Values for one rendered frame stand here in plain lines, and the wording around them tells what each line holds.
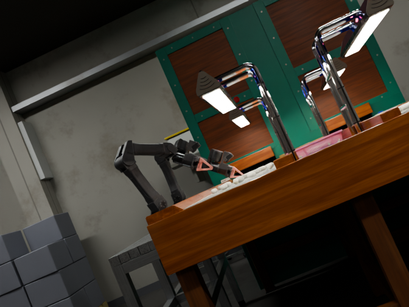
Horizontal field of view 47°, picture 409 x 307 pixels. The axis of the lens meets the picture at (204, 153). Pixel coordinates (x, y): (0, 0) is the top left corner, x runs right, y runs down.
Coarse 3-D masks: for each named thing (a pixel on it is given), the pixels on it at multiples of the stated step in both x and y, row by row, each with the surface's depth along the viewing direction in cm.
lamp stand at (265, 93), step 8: (248, 64) 167; (232, 72) 167; (248, 72) 181; (256, 72) 165; (232, 80) 182; (240, 80) 183; (256, 80) 167; (264, 88) 166; (264, 96) 166; (272, 104) 165; (272, 112) 165; (280, 120) 165; (280, 128) 165; (288, 136) 165; (288, 144) 164; (288, 152) 165
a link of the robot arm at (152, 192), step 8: (120, 160) 218; (120, 168) 221; (128, 168) 218; (136, 168) 220; (128, 176) 220; (136, 176) 219; (136, 184) 220; (144, 184) 221; (144, 192) 220; (152, 192) 221; (152, 200) 220; (160, 200) 222; (152, 208) 223
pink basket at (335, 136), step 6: (336, 132) 202; (324, 138) 200; (330, 138) 201; (336, 138) 203; (312, 144) 200; (318, 144) 200; (324, 144) 200; (330, 144) 201; (300, 150) 204; (306, 150) 202; (318, 150) 201
